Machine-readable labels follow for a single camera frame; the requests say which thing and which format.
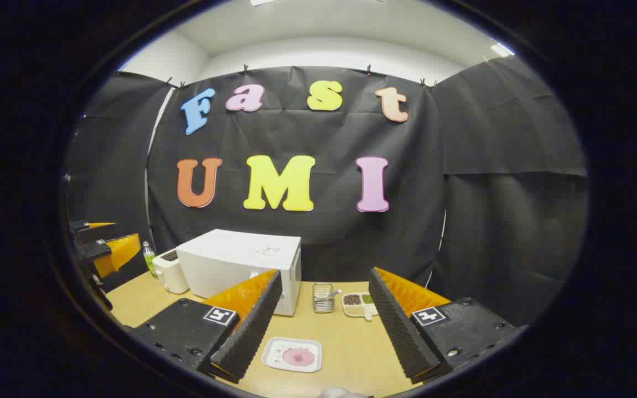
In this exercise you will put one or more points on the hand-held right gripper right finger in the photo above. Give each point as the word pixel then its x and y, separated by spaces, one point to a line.
pixel 401 337

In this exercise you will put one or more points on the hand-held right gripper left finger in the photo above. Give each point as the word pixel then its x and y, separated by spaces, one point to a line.
pixel 252 331

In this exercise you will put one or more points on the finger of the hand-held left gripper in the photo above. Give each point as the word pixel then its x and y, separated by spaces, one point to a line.
pixel 100 225
pixel 122 251

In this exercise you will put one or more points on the white square plate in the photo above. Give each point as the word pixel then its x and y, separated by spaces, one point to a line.
pixel 277 354

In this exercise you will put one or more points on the pink round food slice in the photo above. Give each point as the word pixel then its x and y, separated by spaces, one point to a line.
pixel 299 357

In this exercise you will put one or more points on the white microwave oven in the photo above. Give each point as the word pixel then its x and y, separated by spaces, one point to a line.
pixel 230 260

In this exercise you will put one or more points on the green drink bottle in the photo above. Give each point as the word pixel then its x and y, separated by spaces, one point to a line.
pixel 149 260

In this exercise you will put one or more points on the white divided dish with beans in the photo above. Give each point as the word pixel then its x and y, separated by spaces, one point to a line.
pixel 358 309

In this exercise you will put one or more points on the white toaster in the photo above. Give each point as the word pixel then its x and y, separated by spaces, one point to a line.
pixel 170 273

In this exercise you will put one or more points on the metal spoon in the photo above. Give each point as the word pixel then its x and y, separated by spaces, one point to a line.
pixel 336 291

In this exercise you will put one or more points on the black backdrop cloth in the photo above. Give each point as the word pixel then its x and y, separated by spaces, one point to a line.
pixel 351 249

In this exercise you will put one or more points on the ceiling light panel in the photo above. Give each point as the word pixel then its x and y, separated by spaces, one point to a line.
pixel 501 50
pixel 262 1

